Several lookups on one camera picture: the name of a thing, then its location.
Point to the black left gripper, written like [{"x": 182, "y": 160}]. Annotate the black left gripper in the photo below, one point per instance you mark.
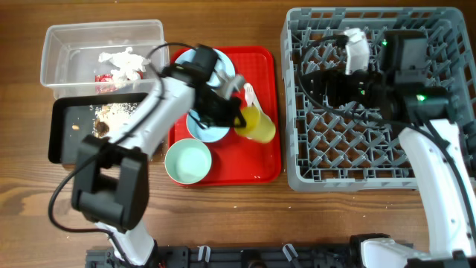
[{"x": 230, "y": 122}]

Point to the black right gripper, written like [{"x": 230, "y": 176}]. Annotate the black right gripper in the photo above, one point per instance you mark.
[{"x": 337, "y": 80}]

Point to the yellow plastic cup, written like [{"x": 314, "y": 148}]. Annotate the yellow plastic cup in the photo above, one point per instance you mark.
[{"x": 258, "y": 126}]

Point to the light blue bowl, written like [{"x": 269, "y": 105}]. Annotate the light blue bowl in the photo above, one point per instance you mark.
[{"x": 205, "y": 134}]

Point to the food scraps and rice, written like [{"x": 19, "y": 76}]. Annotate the food scraps and rice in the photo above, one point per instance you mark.
[{"x": 98, "y": 120}]

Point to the red snack wrapper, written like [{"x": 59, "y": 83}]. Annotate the red snack wrapper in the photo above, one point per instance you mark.
[{"x": 106, "y": 84}]

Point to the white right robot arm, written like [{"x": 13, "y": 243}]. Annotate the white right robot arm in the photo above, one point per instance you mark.
[{"x": 424, "y": 120}]

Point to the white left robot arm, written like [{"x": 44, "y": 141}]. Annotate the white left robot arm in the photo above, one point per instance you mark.
[{"x": 111, "y": 177}]

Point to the grey dishwasher rack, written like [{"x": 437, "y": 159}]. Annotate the grey dishwasher rack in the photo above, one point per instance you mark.
[{"x": 326, "y": 152}]

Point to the white plastic spoon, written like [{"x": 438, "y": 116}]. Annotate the white plastic spoon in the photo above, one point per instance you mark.
[{"x": 257, "y": 103}]

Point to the white plastic fork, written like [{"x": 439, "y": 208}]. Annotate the white plastic fork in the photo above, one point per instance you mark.
[{"x": 249, "y": 94}]

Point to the red serving tray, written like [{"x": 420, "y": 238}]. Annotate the red serving tray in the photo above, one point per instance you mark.
[{"x": 237, "y": 160}]

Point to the light blue plate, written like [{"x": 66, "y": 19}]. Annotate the light blue plate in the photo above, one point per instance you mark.
[{"x": 224, "y": 64}]

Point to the mint green bowl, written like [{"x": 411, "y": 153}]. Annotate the mint green bowl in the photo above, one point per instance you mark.
[{"x": 188, "y": 161}]

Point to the clear plastic bin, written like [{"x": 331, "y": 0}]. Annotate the clear plastic bin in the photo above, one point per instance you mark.
[{"x": 70, "y": 54}]

